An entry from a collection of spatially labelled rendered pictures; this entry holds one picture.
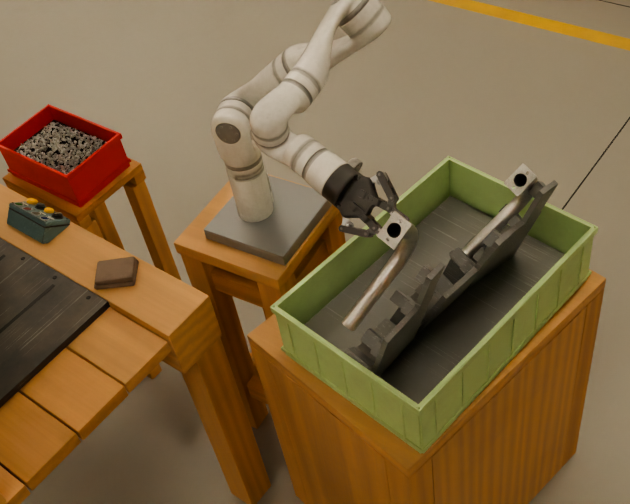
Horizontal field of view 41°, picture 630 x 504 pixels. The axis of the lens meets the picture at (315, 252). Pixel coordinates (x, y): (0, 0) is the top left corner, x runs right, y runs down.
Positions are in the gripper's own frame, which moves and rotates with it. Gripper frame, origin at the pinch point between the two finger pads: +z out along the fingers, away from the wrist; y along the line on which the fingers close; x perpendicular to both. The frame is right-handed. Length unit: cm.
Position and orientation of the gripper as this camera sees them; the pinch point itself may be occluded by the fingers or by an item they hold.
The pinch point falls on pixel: (394, 227)
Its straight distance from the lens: 149.7
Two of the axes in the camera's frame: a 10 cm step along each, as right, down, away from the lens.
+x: 4.2, -0.1, 9.1
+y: 5.5, -7.9, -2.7
